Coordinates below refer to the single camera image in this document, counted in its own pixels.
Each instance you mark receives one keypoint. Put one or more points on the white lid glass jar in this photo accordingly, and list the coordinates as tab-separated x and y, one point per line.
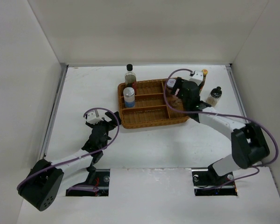
169	86

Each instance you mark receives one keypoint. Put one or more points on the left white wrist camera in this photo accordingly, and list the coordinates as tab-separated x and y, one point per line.
93	117

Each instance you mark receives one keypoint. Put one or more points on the brown wicker divided tray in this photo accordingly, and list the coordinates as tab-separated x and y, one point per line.
150	108

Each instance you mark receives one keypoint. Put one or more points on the black cap spice bottle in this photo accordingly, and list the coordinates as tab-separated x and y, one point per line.
214	96

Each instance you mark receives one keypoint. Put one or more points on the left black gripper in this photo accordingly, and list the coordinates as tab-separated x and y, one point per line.
110	127

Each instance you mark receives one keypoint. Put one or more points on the left metal table rail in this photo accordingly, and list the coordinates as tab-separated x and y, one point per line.
46	139

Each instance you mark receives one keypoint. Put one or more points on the silver lid spice jar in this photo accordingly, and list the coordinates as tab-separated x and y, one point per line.
129	97

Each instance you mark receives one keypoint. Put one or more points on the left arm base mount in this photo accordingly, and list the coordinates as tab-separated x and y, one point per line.
96	184

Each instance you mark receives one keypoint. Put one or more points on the right metal table rail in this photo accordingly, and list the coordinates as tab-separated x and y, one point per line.
235	89

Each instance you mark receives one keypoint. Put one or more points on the metal table rail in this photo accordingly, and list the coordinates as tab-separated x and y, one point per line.
46	139
235	89

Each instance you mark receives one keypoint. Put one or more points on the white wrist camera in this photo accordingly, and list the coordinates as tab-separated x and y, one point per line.
196	77
93	117

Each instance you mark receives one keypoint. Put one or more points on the dark sauce bottle black cap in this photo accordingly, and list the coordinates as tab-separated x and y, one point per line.
130	78

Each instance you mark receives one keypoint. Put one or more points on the pink lid spice bottle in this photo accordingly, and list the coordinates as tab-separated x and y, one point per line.
175	101

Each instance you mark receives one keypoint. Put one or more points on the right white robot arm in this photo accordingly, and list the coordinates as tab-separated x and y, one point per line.
248	144

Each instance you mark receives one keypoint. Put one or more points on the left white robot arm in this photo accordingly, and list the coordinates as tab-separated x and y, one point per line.
74	174

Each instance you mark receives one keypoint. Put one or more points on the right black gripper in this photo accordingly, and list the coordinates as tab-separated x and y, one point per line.
179	84

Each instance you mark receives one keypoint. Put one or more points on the red sauce bottle yellow cap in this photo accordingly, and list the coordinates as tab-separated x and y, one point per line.
201	85

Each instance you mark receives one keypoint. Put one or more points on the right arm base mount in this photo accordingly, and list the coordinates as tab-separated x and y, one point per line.
207	183

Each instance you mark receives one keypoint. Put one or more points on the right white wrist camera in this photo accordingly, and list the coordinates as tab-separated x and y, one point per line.
196	77

